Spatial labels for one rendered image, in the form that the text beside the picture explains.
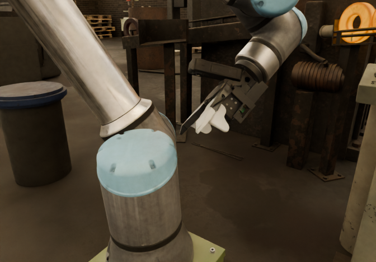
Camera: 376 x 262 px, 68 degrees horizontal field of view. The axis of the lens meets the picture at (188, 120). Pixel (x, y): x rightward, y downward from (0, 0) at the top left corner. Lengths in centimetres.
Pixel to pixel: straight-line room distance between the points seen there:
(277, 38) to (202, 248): 49
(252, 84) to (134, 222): 37
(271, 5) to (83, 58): 38
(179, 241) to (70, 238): 59
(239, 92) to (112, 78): 28
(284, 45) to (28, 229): 105
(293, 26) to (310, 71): 72
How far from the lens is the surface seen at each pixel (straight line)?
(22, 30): 325
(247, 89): 62
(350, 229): 109
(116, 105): 64
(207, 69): 59
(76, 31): 64
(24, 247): 117
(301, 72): 139
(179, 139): 176
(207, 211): 117
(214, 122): 52
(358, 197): 102
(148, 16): 425
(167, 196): 52
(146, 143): 54
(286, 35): 66
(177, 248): 61
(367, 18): 132
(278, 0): 50
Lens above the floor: 72
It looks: 20 degrees down
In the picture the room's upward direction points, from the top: straight up
